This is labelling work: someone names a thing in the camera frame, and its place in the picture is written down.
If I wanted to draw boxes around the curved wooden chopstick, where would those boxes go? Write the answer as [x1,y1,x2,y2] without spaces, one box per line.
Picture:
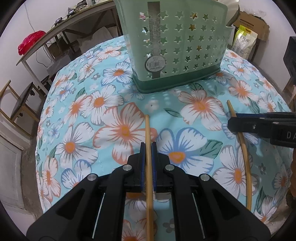
[226,99,253,211]

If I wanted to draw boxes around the person right hand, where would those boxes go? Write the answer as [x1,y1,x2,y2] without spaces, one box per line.
[286,149,296,209]

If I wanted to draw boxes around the floral blue tablecloth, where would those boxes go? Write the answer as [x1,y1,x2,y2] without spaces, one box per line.
[26,37,295,240]

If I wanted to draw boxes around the yellow green rice bag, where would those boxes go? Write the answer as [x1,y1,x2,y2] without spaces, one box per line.
[232,25,258,59]

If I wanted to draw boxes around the brown cardboard box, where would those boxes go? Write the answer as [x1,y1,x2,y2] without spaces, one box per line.
[233,11,269,42]

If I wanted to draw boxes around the green perforated utensil basket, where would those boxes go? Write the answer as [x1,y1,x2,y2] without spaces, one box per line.
[115,1,232,93]

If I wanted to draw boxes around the cream rice paddle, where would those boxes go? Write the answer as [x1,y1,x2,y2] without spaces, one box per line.
[218,0,240,26]

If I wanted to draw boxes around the wooden chair dark seat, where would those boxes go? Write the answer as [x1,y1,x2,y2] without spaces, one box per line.
[1,80,46,138]

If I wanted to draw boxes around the white door panel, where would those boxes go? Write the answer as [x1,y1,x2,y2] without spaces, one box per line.
[0,137,25,209]

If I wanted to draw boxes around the long grey work table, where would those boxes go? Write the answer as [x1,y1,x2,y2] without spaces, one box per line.
[18,1,122,94]

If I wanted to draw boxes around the clutter pile on table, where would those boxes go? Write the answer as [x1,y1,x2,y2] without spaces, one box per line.
[54,0,109,27]

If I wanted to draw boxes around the red plastic bag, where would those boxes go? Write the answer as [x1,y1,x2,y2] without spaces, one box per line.
[18,31,46,56]

